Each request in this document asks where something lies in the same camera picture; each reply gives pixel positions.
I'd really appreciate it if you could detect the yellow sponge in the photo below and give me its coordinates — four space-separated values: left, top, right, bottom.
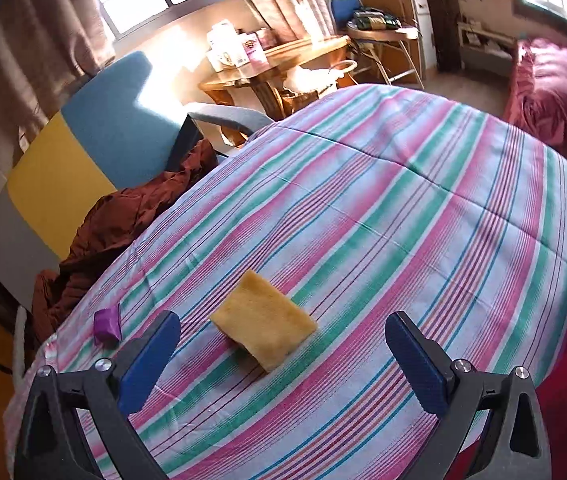
210 270 317 373

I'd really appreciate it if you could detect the small purple packet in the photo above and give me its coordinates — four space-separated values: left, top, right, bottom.
93 304 122 346

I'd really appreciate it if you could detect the dark red blanket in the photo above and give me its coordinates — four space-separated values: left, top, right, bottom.
26 140 218 346

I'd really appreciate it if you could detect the striped bed sheet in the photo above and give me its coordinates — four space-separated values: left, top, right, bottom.
34 84 567 479

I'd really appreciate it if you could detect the grey yellow blue chair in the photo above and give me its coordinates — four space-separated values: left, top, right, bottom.
0 52 271 309

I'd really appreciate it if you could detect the pink quilt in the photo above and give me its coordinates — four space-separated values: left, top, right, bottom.
504 38 567 159

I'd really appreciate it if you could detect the beige curtain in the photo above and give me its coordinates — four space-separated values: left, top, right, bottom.
0 0 118 141

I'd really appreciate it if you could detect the wooden side table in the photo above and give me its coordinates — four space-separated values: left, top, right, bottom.
198 36 349 120

